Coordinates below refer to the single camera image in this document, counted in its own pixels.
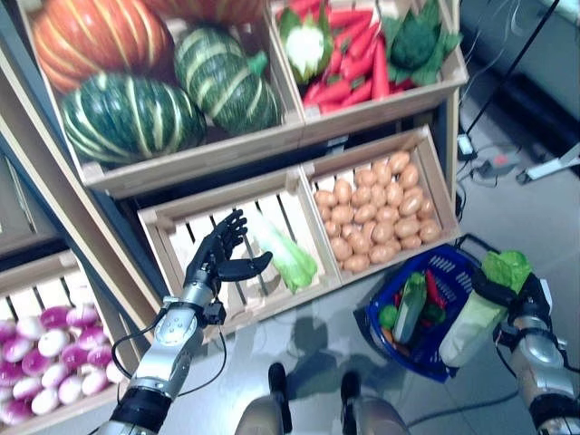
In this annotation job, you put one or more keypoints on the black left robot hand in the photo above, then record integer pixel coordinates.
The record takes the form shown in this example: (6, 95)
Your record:
(217, 263)

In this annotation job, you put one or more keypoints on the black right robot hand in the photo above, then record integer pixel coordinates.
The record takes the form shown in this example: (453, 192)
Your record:
(534, 294)

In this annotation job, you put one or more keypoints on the green napa cabbage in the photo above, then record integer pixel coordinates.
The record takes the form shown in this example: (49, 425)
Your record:
(466, 326)
(410, 308)
(290, 260)

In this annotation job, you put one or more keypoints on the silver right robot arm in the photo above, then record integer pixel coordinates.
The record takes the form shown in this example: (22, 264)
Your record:
(539, 358)

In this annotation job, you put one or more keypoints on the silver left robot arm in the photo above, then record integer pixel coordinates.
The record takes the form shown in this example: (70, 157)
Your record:
(167, 335)

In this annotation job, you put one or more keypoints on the blue plastic shopping basket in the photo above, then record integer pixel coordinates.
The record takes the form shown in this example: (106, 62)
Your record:
(446, 272)

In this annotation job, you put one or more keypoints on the light wooden slat crate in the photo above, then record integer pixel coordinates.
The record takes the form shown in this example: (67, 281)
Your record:
(437, 181)
(27, 247)
(272, 306)
(385, 111)
(36, 276)

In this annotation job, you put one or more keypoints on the large wooden slat crate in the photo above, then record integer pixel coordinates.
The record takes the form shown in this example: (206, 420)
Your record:
(181, 167)

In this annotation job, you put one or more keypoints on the red chili pepper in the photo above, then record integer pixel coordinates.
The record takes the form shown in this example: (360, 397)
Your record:
(432, 285)

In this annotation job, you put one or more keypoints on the brown potato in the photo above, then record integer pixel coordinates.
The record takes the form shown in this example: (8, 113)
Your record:
(341, 248)
(382, 171)
(343, 191)
(383, 254)
(429, 231)
(356, 263)
(324, 198)
(410, 242)
(409, 176)
(399, 161)

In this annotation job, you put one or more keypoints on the wooden display shelf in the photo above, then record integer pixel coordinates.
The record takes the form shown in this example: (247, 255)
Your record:
(90, 213)

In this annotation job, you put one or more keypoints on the grey box with red button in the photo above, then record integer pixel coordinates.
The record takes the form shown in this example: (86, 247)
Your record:
(498, 163)

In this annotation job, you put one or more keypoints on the purple white turnip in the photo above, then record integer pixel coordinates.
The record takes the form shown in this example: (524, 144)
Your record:
(29, 327)
(93, 337)
(54, 316)
(53, 342)
(86, 315)
(74, 355)

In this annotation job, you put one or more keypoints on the green bell pepper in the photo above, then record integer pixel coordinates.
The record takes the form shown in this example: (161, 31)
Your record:
(388, 316)

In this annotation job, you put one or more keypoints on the small orange carrot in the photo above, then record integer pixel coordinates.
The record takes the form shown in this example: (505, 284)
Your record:
(393, 341)

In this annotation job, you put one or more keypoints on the black power adapter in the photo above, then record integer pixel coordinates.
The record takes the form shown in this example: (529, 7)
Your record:
(466, 145)

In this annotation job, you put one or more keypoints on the green striped pumpkin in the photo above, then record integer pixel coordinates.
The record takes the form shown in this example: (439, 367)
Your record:
(131, 120)
(226, 81)

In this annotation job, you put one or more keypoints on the red plastic carrot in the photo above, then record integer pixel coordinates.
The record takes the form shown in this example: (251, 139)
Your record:
(379, 74)
(358, 93)
(362, 43)
(324, 93)
(349, 18)

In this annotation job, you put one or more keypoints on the silver right robot leg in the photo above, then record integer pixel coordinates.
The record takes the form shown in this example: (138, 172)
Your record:
(371, 414)

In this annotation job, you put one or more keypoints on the black tripod stand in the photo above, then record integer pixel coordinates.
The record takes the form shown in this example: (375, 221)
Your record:
(512, 68)

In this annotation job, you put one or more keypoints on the white cauliflower with green leaves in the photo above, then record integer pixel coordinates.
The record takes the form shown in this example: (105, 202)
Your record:
(307, 45)

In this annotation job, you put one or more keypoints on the orange striped pumpkin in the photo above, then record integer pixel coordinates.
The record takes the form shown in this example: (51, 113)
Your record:
(99, 45)
(204, 9)

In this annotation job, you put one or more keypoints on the green broccoli with leaves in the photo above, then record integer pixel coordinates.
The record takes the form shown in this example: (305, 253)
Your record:
(414, 43)

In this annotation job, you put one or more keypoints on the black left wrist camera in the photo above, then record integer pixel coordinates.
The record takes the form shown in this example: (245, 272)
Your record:
(213, 312)

